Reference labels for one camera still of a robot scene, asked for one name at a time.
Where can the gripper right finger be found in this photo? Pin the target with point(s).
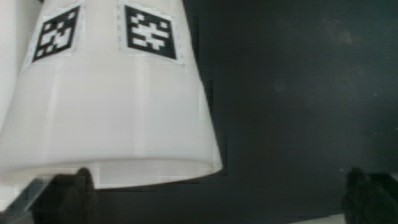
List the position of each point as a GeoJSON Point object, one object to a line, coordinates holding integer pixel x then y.
{"type": "Point", "coordinates": [370, 199]}

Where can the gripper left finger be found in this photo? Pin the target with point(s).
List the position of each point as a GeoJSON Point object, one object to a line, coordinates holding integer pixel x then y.
{"type": "Point", "coordinates": [57, 201]}

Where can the white lamp shade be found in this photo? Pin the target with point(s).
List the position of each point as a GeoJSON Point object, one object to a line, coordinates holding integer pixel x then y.
{"type": "Point", "coordinates": [109, 111]}

